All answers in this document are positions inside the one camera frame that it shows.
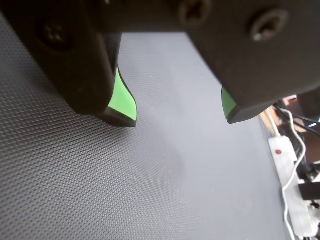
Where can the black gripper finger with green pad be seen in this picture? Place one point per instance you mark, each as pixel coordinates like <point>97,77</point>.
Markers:
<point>262,70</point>
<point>75,75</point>

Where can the grey textured mat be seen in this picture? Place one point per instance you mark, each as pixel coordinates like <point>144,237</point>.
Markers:
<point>125,180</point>

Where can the black power plug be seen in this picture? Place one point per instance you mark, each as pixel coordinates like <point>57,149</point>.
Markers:
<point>310,192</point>

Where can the white power strip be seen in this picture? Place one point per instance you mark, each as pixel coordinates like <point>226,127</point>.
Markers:
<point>298,215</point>

